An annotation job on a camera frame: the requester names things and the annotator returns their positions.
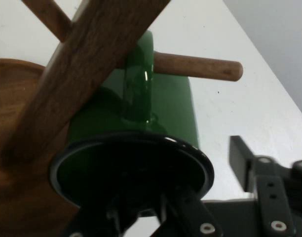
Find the green enamel mug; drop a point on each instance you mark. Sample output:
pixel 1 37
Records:
pixel 172 111

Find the brown wooden mug tree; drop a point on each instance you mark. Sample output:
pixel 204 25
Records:
pixel 79 74

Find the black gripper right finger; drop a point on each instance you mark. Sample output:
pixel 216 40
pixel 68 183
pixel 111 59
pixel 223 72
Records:
pixel 274 197

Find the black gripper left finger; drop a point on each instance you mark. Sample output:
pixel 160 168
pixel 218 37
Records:
pixel 190 217

